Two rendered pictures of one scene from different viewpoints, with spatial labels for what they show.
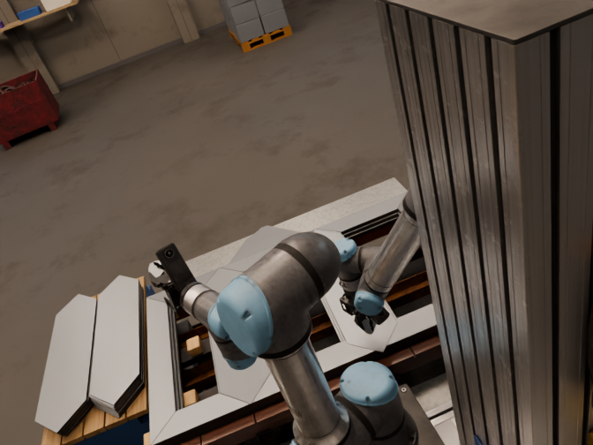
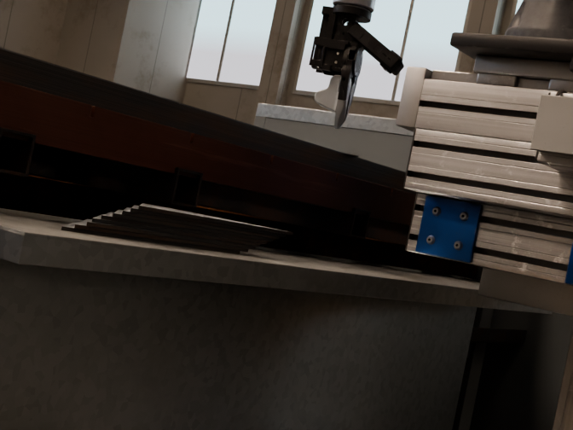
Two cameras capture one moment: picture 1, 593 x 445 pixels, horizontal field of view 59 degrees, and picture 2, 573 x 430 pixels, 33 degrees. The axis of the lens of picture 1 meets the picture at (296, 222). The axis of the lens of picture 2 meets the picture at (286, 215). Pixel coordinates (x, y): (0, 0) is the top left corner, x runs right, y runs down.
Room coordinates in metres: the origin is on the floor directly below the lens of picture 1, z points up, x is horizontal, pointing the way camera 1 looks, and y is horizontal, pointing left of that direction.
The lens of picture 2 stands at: (0.05, 1.22, 0.75)
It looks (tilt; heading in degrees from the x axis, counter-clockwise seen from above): 0 degrees down; 311
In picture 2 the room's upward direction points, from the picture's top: 11 degrees clockwise
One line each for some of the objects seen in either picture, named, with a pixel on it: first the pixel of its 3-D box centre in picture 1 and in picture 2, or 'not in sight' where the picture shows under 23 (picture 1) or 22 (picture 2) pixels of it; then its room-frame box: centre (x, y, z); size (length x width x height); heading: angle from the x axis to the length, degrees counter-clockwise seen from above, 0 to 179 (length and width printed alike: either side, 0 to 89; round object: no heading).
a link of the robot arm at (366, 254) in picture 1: (379, 264); not in sight; (1.09, -0.18, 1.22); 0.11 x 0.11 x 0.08; 60
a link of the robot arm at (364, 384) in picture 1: (370, 397); not in sight; (0.71, -0.02, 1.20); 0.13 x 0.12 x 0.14; 122
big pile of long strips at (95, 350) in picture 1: (96, 345); not in sight; (1.66, 0.94, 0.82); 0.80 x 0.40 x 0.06; 4
